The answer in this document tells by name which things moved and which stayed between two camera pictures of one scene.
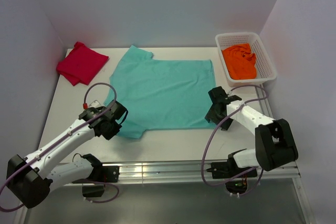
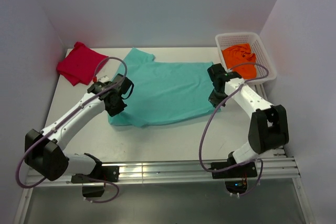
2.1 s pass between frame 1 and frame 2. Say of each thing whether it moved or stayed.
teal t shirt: moved
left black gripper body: moved
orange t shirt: stayed
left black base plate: stayed
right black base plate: stayed
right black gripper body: moved
